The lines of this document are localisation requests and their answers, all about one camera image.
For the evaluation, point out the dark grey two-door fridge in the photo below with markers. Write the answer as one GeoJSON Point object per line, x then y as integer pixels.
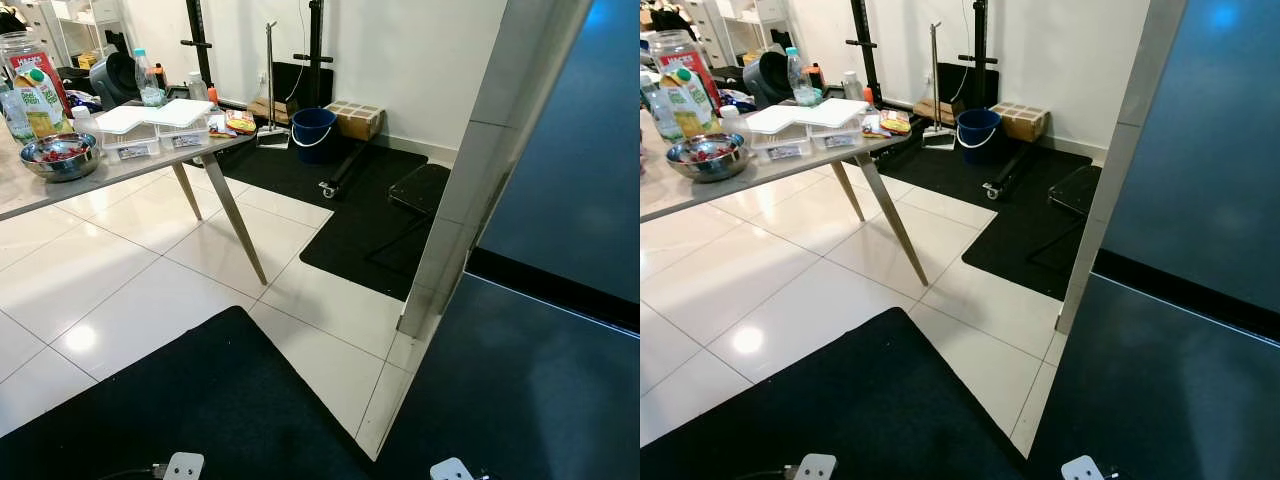
{"type": "Point", "coordinates": [560, 150]}
{"type": "Point", "coordinates": [1210, 150]}

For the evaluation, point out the steel bowl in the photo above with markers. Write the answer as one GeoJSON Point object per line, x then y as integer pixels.
{"type": "Point", "coordinates": [60, 158]}
{"type": "Point", "coordinates": [706, 158]}

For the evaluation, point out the clear plastic water bottle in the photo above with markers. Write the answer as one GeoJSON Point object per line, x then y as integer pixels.
{"type": "Point", "coordinates": [15, 115]}
{"type": "Point", "coordinates": [653, 110]}

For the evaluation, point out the grey table wooden legs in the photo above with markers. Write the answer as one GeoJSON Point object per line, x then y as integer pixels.
{"type": "Point", "coordinates": [760, 175]}
{"type": "Point", "coordinates": [100, 175]}

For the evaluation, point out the green yellow juice carton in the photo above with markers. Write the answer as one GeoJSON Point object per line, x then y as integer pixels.
{"type": "Point", "coordinates": [42, 105]}
{"type": "Point", "coordinates": [690, 105]}

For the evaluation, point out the clear container white lid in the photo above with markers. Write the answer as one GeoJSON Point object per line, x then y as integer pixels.
{"type": "Point", "coordinates": [778, 125]}
{"type": "Point", "coordinates": [128, 125]}
{"type": "Point", "coordinates": [182, 115]}
{"type": "Point", "coordinates": [838, 115]}

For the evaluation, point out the glass jar red label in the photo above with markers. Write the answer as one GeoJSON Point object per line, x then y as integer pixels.
{"type": "Point", "coordinates": [30, 50]}
{"type": "Point", "coordinates": [680, 48]}

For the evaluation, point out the dark round container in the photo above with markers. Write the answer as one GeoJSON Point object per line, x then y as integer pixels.
{"type": "Point", "coordinates": [768, 80]}
{"type": "Point", "coordinates": [115, 80]}

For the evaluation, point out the black low platform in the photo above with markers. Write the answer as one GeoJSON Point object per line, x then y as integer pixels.
{"type": "Point", "coordinates": [1075, 188]}
{"type": "Point", "coordinates": [420, 188]}

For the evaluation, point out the teal cap water bottle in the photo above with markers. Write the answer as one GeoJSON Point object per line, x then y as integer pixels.
{"type": "Point", "coordinates": [149, 80]}
{"type": "Point", "coordinates": [800, 78]}

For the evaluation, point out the small clear bottle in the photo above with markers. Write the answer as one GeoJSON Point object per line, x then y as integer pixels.
{"type": "Point", "coordinates": [197, 88]}
{"type": "Point", "coordinates": [853, 86]}

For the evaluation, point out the black rubber gym mat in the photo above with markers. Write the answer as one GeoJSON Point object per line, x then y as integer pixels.
{"type": "Point", "coordinates": [1030, 230]}
{"type": "Point", "coordinates": [370, 230]}

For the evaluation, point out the black foam floor mat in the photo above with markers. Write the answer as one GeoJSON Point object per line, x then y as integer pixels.
{"type": "Point", "coordinates": [850, 410]}
{"type": "Point", "coordinates": [200, 400]}

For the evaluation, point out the colourful snack packet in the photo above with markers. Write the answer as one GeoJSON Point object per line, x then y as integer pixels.
{"type": "Point", "coordinates": [235, 122]}
{"type": "Point", "coordinates": [888, 122]}

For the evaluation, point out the black metal rack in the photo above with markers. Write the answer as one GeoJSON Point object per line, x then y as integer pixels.
{"type": "Point", "coordinates": [863, 30]}
{"type": "Point", "coordinates": [196, 30]}

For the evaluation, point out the cardboard box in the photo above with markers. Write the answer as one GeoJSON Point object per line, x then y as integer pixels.
{"type": "Point", "coordinates": [1020, 122]}
{"type": "Point", "coordinates": [355, 120]}

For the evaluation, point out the blue bucket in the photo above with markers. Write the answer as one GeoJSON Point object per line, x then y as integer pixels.
{"type": "Point", "coordinates": [314, 138]}
{"type": "Point", "coordinates": [979, 138]}

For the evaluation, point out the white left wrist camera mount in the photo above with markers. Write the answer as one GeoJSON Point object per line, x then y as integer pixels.
{"type": "Point", "coordinates": [815, 468]}
{"type": "Point", "coordinates": [185, 468]}

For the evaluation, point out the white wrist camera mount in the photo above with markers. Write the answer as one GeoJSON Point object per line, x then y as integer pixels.
{"type": "Point", "coordinates": [185, 468]}
{"type": "Point", "coordinates": [815, 468]}
{"type": "Point", "coordinates": [450, 470]}
{"type": "Point", "coordinates": [1082, 470]}

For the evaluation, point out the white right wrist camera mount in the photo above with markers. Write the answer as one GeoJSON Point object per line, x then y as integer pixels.
{"type": "Point", "coordinates": [1082, 470]}
{"type": "Point", "coordinates": [450, 470]}

